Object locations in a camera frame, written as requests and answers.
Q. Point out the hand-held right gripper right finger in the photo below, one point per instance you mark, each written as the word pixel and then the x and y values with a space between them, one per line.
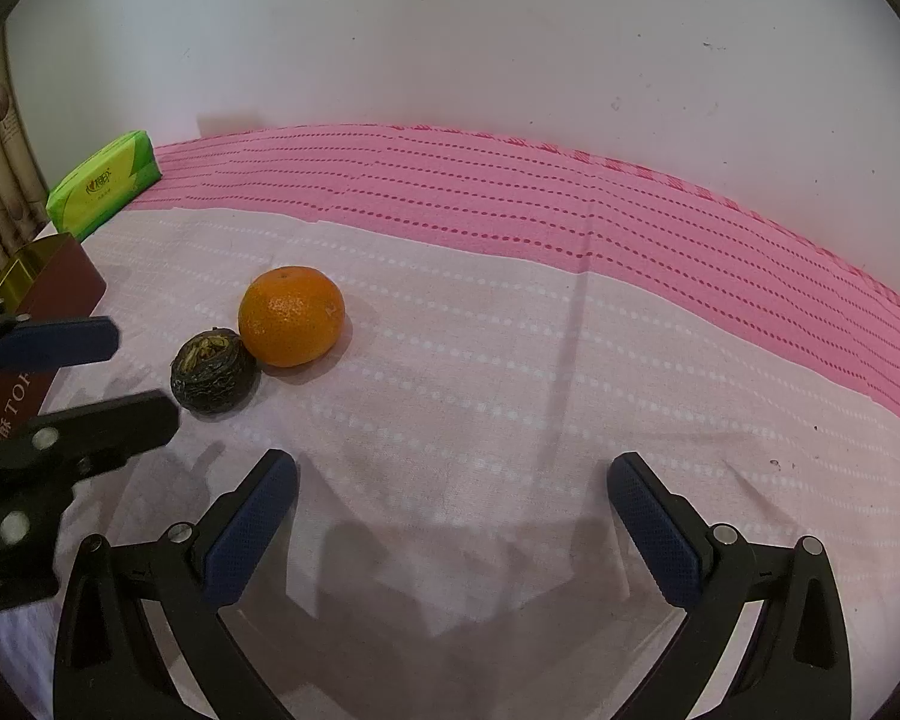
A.
pixel 652 532

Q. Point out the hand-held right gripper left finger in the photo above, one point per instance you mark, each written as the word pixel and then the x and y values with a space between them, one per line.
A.
pixel 251 532

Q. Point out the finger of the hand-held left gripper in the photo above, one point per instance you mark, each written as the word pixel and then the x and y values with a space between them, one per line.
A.
pixel 112 421
pixel 60 343

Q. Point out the maroon tin box gold inside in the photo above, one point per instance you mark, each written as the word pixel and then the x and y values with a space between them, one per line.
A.
pixel 64 281

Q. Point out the dark brown round fruit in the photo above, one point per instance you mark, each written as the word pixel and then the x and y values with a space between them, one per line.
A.
pixel 214 375

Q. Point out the orange mandarin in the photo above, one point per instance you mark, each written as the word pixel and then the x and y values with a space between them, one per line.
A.
pixel 292 317

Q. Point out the green tissue pack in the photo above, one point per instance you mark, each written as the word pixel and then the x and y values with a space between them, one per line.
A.
pixel 105 180

